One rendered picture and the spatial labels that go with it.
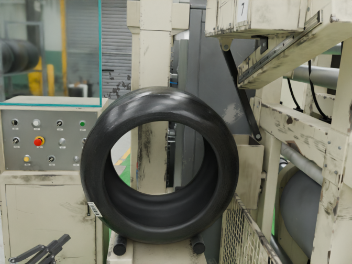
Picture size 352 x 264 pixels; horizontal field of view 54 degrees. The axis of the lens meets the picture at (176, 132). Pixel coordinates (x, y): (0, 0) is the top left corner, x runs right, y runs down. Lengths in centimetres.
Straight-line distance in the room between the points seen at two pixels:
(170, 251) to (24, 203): 95
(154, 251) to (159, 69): 73
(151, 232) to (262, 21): 77
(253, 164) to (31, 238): 131
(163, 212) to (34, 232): 91
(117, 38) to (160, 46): 929
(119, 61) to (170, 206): 938
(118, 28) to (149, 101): 965
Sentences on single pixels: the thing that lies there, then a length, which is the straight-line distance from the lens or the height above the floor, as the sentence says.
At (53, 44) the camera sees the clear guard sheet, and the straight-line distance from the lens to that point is 188.
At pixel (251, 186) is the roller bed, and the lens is 156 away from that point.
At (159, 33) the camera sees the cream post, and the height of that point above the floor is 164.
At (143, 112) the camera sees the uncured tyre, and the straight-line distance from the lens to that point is 109.
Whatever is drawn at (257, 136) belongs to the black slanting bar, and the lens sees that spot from 150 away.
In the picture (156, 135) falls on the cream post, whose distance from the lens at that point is 149.
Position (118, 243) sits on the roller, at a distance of 127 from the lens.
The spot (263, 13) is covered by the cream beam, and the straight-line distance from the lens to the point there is 87.
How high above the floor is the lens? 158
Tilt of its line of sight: 14 degrees down
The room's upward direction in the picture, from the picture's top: 2 degrees clockwise
